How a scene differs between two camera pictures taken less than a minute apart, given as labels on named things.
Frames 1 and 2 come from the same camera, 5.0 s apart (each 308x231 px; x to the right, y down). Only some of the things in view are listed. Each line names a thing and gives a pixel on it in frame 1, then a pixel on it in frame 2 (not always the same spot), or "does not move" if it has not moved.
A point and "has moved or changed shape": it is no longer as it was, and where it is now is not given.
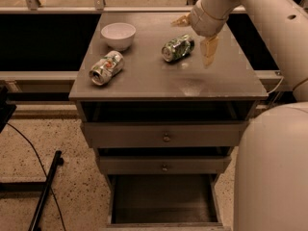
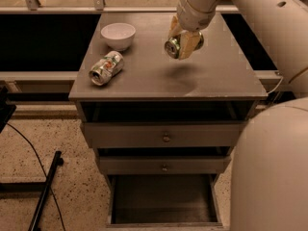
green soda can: [177, 47] has moved or changed shape
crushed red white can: [103, 69] does not move
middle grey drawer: [163, 165] does not move
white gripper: [202, 20] -> [193, 17]
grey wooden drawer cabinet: [164, 123] does not move
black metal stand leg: [36, 221] does not move
